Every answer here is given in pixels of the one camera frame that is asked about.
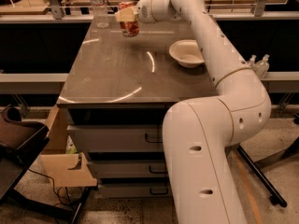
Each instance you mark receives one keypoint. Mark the open cardboard box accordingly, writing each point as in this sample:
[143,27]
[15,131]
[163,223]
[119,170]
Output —
[67,168]

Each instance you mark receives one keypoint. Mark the clear sanitizer bottle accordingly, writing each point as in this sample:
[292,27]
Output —
[251,62]
[262,66]

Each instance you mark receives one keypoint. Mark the top grey drawer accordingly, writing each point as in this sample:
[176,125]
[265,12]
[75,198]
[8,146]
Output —
[116,138]

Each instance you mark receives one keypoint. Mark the red coke can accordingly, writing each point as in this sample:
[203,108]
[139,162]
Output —
[129,29]

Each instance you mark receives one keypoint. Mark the middle grey drawer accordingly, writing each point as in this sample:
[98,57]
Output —
[127,169]

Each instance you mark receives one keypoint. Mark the left clear sanitizer bottle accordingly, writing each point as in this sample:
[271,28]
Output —
[251,62]

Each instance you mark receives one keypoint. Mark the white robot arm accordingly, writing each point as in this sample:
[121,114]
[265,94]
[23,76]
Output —
[197,131]

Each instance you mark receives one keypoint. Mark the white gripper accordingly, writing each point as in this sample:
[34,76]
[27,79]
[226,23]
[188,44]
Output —
[146,9]

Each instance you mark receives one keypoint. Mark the grey drawer cabinet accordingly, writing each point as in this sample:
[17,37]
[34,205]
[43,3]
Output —
[118,80]

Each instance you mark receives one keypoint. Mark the grey drawer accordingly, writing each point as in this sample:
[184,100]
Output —
[134,190]
[127,169]
[116,138]

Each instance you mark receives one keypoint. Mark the right clear sanitizer bottle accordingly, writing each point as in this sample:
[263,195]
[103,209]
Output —
[262,66]

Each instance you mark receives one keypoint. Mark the dark brown chair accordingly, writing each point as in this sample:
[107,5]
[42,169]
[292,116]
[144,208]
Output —
[20,143]

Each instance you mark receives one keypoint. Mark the bottom grey drawer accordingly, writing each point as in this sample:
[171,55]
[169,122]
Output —
[134,190]

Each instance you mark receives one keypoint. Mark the white paper bowl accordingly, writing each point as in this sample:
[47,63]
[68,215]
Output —
[186,53]

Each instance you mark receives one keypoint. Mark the clear plastic water bottle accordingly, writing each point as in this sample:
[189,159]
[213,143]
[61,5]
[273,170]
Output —
[100,14]

